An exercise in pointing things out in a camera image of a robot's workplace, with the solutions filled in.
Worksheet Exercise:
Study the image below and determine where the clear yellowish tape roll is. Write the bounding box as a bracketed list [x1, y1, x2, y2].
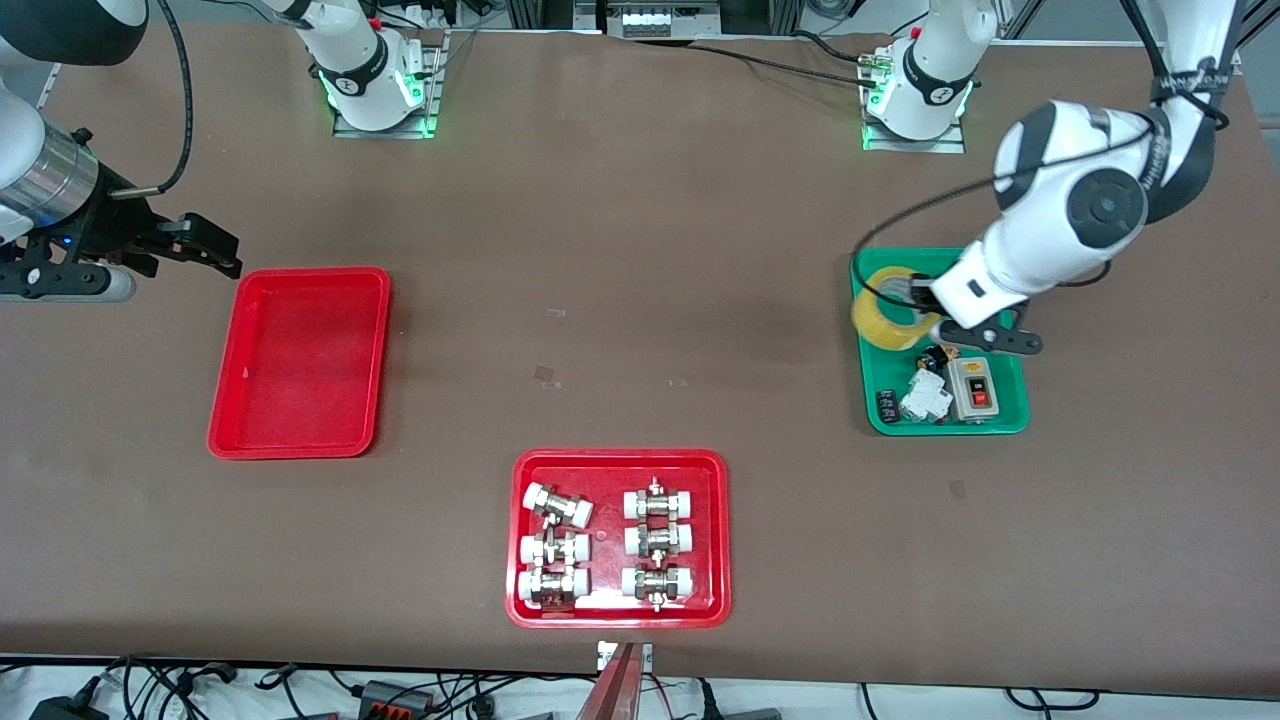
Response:
[851, 265, 944, 352]

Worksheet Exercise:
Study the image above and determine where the green plastic tray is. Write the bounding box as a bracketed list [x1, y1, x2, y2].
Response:
[850, 247, 1031, 437]

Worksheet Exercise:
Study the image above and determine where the empty red plastic tray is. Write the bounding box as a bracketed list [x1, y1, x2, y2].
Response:
[207, 266, 392, 461]

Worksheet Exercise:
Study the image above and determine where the red tray with fittings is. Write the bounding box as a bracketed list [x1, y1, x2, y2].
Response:
[505, 448, 732, 630]

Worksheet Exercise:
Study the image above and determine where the white circuit breaker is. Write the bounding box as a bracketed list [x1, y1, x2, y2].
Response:
[898, 370, 953, 422]

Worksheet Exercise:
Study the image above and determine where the white capped metal pipe fitting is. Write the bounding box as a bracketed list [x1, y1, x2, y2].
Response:
[523, 482, 595, 529]
[623, 478, 698, 521]
[517, 566, 591, 609]
[624, 522, 695, 559]
[519, 530, 592, 569]
[621, 562, 696, 611]

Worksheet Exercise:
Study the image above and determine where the grey power strip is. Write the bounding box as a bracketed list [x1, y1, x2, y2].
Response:
[603, 0, 723, 39]

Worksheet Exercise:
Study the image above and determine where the black power adapter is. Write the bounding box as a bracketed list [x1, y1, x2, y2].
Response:
[28, 695, 109, 720]

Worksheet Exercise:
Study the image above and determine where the black orange connector box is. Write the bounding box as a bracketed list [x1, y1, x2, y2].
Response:
[358, 680, 438, 717]

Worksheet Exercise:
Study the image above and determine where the grey on-off switch box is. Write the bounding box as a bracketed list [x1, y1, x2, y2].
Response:
[945, 356, 1001, 422]

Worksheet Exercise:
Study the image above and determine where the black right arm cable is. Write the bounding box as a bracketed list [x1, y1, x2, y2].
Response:
[110, 0, 194, 198]

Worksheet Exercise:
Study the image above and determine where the black table cable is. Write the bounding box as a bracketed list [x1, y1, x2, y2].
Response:
[688, 38, 886, 89]

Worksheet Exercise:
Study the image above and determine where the reddish pole with metal bracket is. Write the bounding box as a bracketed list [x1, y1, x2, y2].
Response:
[574, 640, 654, 720]

